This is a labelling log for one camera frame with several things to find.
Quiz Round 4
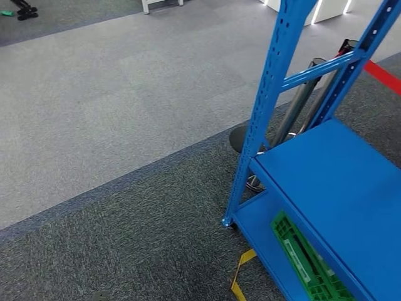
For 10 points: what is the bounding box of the chrome stanchion with grey cap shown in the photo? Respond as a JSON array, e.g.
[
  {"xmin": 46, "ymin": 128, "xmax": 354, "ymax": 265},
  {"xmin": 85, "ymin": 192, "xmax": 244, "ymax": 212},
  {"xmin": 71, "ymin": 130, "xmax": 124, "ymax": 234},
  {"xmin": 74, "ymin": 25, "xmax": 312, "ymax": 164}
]
[{"xmin": 246, "ymin": 57, "xmax": 327, "ymax": 193}]

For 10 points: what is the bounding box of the white lit plinth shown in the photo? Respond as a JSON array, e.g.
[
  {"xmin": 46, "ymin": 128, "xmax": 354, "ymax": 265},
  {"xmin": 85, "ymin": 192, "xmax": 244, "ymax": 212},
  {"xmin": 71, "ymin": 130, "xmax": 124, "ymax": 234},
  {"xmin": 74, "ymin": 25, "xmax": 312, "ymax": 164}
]
[{"xmin": 259, "ymin": 0, "xmax": 355, "ymax": 26}]

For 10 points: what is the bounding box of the yellow tape U outline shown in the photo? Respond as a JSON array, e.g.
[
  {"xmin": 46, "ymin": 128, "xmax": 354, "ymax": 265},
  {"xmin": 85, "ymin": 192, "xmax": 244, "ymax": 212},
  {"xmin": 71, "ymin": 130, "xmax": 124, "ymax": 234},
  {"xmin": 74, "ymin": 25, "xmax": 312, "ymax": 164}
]
[{"xmin": 231, "ymin": 248, "xmax": 258, "ymax": 301}]

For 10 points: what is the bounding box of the white frame stand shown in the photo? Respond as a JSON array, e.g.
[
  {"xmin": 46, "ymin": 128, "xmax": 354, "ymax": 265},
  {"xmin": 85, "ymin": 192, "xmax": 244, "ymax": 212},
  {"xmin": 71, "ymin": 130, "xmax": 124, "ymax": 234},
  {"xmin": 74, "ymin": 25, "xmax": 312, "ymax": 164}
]
[{"xmin": 142, "ymin": 0, "xmax": 185, "ymax": 15}]

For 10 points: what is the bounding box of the red barrier belt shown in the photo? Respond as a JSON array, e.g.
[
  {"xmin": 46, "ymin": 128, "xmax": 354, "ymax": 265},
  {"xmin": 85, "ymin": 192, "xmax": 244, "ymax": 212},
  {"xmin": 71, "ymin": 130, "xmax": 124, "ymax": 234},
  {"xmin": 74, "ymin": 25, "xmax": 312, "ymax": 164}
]
[{"xmin": 335, "ymin": 49, "xmax": 401, "ymax": 97}]

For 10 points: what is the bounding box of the person's black shoe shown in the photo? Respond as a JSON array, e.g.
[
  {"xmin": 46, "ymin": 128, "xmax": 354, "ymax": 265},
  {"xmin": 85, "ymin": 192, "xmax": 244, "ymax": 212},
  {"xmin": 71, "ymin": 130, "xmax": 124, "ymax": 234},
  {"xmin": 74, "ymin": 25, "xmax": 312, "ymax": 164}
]
[{"xmin": 10, "ymin": 0, "xmax": 38, "ymax": 21}]

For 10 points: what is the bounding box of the green plastic crate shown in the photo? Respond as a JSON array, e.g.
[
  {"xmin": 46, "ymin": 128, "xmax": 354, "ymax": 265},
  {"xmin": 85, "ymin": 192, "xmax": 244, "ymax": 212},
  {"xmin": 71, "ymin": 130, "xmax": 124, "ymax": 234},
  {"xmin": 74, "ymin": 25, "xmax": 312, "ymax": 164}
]
[{"xmin": 271, "ymin": 210, "xmax": 356, "ymax": 301}]

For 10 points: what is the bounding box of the blue metal shelf rack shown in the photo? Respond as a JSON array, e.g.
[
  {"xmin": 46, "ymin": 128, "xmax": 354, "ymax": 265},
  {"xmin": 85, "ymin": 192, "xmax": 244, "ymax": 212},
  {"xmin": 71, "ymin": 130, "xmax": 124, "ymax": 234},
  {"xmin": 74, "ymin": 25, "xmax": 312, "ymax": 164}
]
[{"xmin": 222, "ymin": 0, "xmax": 401, "ymax": 301}]

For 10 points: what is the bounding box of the chrome stanchion with black head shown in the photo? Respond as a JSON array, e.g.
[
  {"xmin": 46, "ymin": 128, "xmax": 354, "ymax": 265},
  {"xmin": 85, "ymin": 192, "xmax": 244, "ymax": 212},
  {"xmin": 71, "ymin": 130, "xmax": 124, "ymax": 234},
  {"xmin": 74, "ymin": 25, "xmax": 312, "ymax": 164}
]
[{"xmin": 298, "ymin": 38, "xmax": 360, "ymax": 138}]

